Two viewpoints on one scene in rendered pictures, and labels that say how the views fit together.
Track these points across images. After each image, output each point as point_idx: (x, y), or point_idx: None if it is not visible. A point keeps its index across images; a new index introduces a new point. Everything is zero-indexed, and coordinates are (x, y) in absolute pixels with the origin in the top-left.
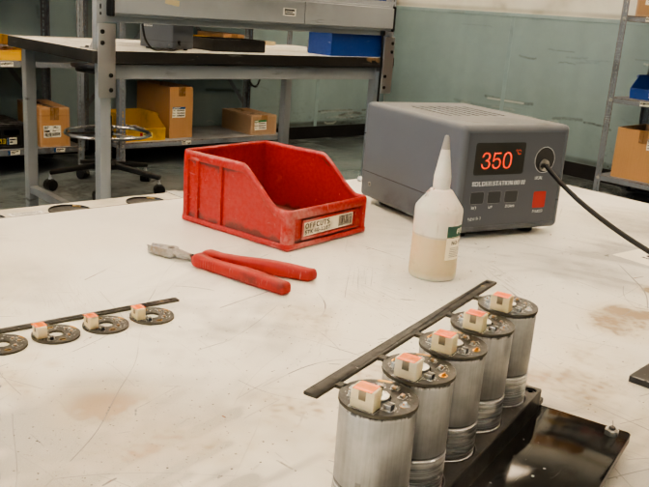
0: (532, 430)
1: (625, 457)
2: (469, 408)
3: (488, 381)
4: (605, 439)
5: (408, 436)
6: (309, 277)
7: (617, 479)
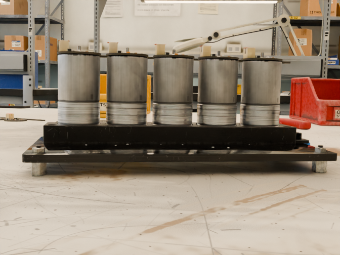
0: (265, 144)
1: (333, 174)
2: (168, 90)
3: (207, 89)
4: (308, 151)
5: (75, 66)
6: (304, 126)
7: (298, 175)
